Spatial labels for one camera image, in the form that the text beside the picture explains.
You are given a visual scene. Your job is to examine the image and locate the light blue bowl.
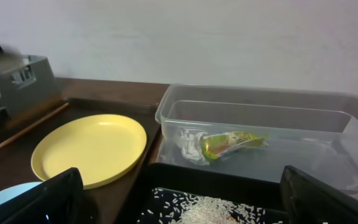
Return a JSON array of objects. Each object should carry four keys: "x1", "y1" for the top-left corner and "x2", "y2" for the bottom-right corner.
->
[{"x1": 0, "y1": 182, "x2": 42, "y2": 205}]

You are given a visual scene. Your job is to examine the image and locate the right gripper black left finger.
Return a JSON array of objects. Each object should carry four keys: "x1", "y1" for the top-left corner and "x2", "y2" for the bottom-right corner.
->
[{"x1": 0, "y1": 167, "x2": 83, "y2": 224}]

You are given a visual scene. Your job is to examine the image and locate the wooden chopstick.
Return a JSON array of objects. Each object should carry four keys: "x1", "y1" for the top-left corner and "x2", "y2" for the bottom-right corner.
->
[{"x1": 0, "y1": 103, "x2": 69, "y2": 149}]

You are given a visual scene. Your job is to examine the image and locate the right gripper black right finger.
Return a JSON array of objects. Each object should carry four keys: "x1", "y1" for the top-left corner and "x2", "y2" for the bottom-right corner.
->
[{"x1": 280, "y1": 166, "x2": 358, "y2": 224}]

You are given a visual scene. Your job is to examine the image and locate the grey dishwasher rack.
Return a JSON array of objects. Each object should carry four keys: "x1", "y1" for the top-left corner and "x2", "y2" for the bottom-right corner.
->
[{"x1": 0, "y1": 55, "x2": 61, "y2": 126}]

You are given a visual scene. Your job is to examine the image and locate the dark brown serving tray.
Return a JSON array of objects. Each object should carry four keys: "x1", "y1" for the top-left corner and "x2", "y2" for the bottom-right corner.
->
[{"x1": 0, "y1": 98, "x2": 160, "y2": 223}]

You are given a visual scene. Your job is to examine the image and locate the clear plastic waste bin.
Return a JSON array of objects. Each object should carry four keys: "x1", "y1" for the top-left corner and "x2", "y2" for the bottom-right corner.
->
[{"x1": 155, "y1": 85, "x2": 358, "y2": 199}]

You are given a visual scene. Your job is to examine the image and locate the pile of rice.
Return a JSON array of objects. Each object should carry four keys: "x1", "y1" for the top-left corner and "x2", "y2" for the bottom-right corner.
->
[{"x1": 135, "y1": 188, "x2": 289, "y2": 224}]

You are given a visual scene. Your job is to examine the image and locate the yellow round plate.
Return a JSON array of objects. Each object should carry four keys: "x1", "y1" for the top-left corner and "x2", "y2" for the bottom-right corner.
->
[{"x1": 30, "y1": 114, "x2": 147, "y2": 189}]

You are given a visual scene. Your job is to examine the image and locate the green orange snack wrapper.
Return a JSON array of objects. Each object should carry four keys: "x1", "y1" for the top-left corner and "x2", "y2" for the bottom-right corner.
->
[{"x1": 200, "y1": 131, "x2": 267, "y2": 161}]

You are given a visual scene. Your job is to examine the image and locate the black waste tray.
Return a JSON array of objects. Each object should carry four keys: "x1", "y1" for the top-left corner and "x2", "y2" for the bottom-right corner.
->
[{"x1": 116, "y1": 163, "x2": 289, "y2": 223}]

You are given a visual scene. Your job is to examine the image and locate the white tissue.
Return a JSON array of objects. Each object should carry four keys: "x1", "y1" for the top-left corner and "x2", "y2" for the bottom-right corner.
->
[{"x1": 176, "y1": 129, "x2": 209, "y2": 166}]

